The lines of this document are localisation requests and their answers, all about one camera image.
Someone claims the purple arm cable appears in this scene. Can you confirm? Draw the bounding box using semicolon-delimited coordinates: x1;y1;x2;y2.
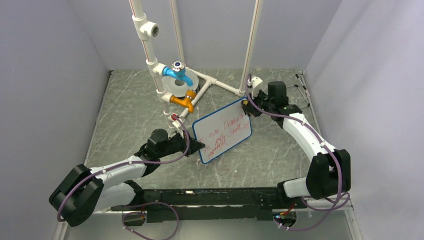
56;114;191;240
245;74;351;232

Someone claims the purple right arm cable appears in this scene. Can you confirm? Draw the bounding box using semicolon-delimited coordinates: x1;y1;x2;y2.
245;74;351;232

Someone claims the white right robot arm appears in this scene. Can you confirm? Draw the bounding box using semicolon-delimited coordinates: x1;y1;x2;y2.
241;77;351;208

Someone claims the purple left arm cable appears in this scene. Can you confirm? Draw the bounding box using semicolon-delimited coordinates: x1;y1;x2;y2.
56;114;191;240

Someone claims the blue framed whiteboard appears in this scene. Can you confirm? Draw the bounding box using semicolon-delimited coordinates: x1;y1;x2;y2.
192;97;253;164

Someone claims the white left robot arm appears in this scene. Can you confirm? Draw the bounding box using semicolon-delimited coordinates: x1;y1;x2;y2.
48;128;205;227

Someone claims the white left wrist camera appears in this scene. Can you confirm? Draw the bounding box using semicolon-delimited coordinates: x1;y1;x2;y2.
168;113;187;135

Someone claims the orange brass faucet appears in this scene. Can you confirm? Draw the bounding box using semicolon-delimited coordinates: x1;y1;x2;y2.
169;89;197;113

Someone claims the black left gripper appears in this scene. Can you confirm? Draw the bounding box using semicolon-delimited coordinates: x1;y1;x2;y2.
157;128;205;159

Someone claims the blue faucet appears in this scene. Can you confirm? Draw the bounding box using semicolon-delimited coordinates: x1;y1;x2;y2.
161;61;194;87

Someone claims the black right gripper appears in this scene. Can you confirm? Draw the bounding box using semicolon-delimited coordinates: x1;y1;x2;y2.
244;88;274;118

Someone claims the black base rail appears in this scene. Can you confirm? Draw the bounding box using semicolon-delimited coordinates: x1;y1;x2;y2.
111;187;306;223

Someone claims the clear round plate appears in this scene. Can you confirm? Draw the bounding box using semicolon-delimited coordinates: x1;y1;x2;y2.
161;70;200;99

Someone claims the white PVC pipe frame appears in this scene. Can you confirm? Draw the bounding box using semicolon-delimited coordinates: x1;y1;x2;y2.
129;0;263;129

